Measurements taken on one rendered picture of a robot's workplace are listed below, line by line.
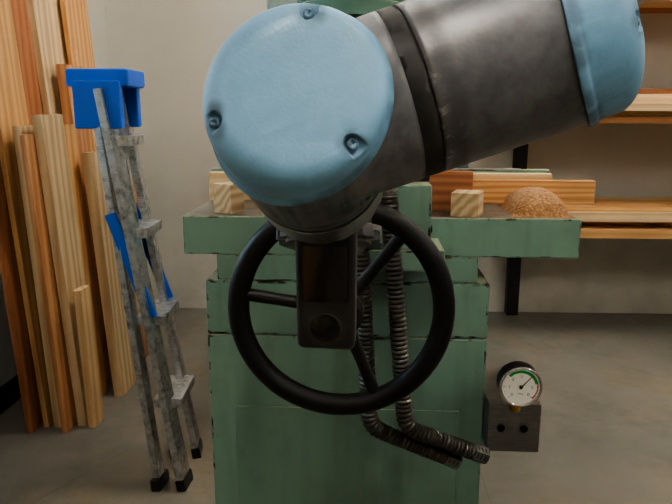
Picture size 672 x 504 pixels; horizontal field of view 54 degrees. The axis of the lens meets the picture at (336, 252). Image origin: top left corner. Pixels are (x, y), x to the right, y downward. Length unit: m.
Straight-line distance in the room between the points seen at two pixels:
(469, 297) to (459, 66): 0.73
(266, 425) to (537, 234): 0.52
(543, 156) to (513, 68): 3.20
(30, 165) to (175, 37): 1.50
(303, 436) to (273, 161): 0.84
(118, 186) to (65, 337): 0.75
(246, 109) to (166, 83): 3.23
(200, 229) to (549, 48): 0.77
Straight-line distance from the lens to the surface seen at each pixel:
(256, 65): 0.31
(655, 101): 3.19
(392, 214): 0.80
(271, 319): 1.04
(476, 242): 1.01
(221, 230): 1.02
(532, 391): 1.03
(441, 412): 1.09
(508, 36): 0.33
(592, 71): 0.34
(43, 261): 2.27
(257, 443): 1.12
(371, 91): 0.30
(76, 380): 2.41
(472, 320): 1.04
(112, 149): 1.78
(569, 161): 3.56
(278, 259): 1.01
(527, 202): 1.04
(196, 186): 3.53
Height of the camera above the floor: 1.06
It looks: 12 degrees down
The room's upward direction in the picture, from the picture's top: straight up
